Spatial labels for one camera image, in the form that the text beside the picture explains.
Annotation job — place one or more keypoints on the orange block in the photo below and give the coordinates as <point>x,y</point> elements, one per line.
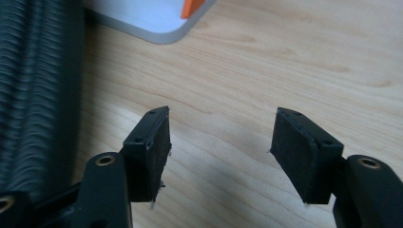
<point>191,7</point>

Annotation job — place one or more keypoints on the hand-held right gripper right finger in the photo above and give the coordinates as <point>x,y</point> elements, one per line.
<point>301,155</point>

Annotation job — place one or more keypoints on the dark ribbed object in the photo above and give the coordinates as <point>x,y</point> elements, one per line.
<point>34,95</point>

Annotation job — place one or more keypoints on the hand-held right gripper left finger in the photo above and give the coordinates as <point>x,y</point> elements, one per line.
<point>147,158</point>

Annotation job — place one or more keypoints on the white tray with grey rim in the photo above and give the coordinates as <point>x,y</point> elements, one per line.
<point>149,15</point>

